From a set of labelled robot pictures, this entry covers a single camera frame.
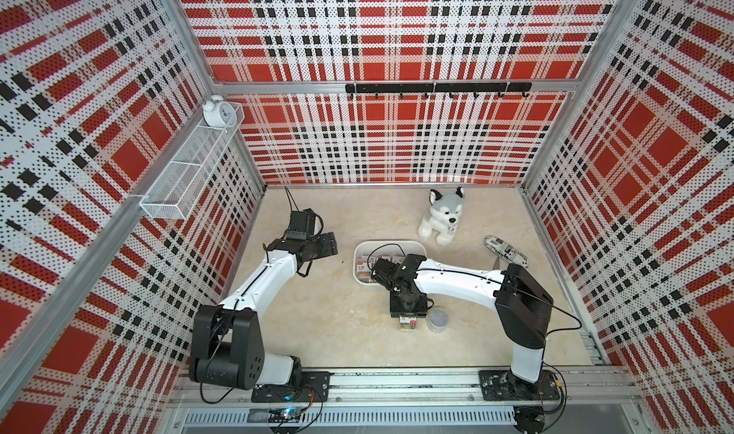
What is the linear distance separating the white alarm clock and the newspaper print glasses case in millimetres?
945

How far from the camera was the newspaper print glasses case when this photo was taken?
3.20 feet

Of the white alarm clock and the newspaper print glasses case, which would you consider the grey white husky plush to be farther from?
the white alarm clock

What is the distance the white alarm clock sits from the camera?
803mm

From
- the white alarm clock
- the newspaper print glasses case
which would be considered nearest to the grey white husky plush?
the newspaper print glasses case

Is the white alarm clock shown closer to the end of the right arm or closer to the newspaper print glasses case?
the end of the right arm

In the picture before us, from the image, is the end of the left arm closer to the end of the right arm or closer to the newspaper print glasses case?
the end of the right arm
